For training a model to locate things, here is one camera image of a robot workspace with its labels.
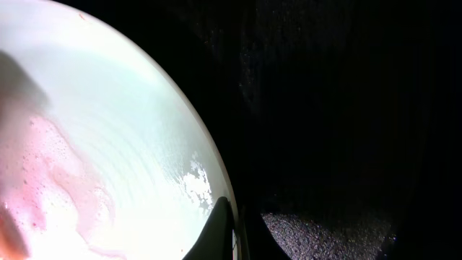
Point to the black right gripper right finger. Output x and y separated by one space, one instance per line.
370 238

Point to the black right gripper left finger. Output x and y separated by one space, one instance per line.
219 238

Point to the light green plate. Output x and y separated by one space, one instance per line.
102 155

